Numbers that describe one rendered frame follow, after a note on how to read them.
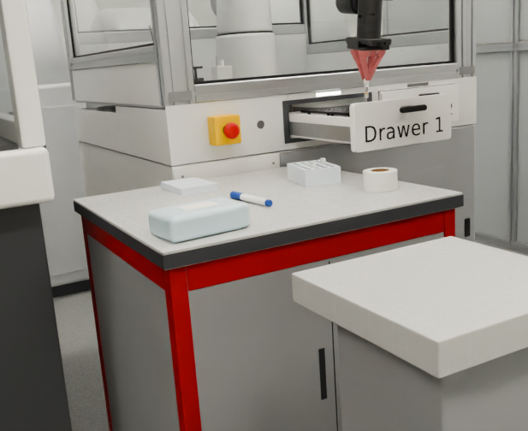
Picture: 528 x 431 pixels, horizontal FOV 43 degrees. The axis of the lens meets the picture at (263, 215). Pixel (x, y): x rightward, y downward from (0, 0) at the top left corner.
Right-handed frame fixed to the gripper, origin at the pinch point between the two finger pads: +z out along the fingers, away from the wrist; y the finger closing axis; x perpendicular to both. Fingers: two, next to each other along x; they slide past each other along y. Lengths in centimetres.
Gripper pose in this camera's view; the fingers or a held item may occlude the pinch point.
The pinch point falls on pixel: (366, 76)
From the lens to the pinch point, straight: 169.2
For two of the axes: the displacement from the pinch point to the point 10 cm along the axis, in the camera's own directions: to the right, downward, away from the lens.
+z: 0.1, 9.4, 3.3
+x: -8.9, 1.5, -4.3
